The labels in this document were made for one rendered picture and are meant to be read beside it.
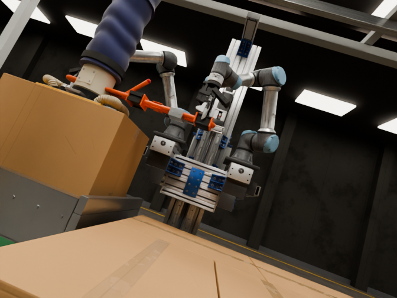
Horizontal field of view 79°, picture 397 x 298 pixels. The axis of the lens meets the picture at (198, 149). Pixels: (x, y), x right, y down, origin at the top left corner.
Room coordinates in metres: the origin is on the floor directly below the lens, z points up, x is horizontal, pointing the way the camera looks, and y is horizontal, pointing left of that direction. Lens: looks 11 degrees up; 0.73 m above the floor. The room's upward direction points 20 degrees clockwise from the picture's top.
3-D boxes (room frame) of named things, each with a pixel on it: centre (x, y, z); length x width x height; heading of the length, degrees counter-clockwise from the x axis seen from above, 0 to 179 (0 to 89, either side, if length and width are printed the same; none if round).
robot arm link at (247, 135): (1.58, -0.30, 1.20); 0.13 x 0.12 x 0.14; 41
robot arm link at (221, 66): (1.12, 0.04, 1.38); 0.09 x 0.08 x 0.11; 131
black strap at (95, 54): (1.19, 0.62, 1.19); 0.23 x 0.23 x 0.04
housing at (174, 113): (1.13, 0.16, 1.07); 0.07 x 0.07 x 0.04; 82
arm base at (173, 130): (1.63, 0.19, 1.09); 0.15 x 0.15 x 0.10
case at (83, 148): (1.20, 0.61, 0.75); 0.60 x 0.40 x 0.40; 83
